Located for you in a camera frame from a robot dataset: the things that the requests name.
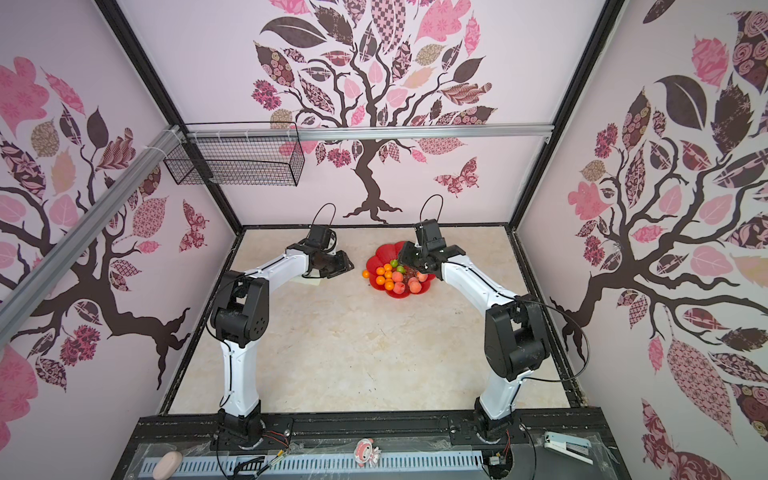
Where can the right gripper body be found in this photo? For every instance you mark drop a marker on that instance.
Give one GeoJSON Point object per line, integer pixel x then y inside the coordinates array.
{"type": "Point", "coordinates": [413, 257]}

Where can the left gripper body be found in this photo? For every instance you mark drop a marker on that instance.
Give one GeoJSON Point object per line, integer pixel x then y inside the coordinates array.
{"type": "Point", "coordinates": [332, 264]}

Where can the purple grape bunch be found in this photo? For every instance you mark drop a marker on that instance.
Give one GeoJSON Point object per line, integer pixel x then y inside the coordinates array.
{"type": "Point", "coordinates": [410, 273]}

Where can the red flower fruit bowl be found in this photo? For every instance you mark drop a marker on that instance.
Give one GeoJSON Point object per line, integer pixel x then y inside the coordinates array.
{"type": "Point", "coordinates": [383, 255]}

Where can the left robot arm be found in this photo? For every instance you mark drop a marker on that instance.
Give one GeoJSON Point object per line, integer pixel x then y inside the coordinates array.
{"type": "Point", "coordinates": [240, 318]}

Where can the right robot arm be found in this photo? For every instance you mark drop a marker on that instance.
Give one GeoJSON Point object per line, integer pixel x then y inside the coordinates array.
{"type": "Point", "coordinates": [515, 333]}

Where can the white green refill pouch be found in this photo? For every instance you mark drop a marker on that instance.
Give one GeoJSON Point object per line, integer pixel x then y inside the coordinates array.
{"type": "Point", "coordinates": [311, 281]}

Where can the pink cartoon figure sticker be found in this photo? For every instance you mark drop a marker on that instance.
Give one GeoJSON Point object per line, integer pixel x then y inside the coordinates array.
{"type": "Point", "coordinates": [366, 453]}

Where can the white stapler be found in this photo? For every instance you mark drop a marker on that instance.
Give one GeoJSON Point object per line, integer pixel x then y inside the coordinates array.
{"type": "Point", "coordinates": [574, 447]}

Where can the pink oval soap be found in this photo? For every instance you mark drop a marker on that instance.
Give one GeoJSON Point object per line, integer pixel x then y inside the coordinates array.
{"type": "Point", "coordinates": [167, 466]}

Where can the black wire basket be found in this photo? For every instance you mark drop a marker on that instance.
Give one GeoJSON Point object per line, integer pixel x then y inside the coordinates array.
{"type": "Point", "coordinates": [258, 153]}

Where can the aluminium rail back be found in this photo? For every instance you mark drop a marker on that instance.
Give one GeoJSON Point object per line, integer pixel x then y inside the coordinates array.
{"type": "Point", "coordinates": [372, 132]}

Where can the aluminium rail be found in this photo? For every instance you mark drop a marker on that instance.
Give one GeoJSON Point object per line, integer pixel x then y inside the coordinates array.
{"type": "Point", "coordinates": [372, 132]}
{"type": "Point", "coordinates": [24, 299]}

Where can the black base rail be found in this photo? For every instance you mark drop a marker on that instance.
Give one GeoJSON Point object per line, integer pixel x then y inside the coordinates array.
{"type": "Point", "coordinates": [514, 451]}

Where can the white vented cable duct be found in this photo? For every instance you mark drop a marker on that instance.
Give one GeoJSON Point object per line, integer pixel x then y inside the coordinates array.
{"type": "Point", "coordinates": [312, 466]}

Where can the aluminium rail left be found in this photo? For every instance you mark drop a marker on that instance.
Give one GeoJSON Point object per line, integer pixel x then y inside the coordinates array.
{"type": "Point", "coordinates": [24, 299]}

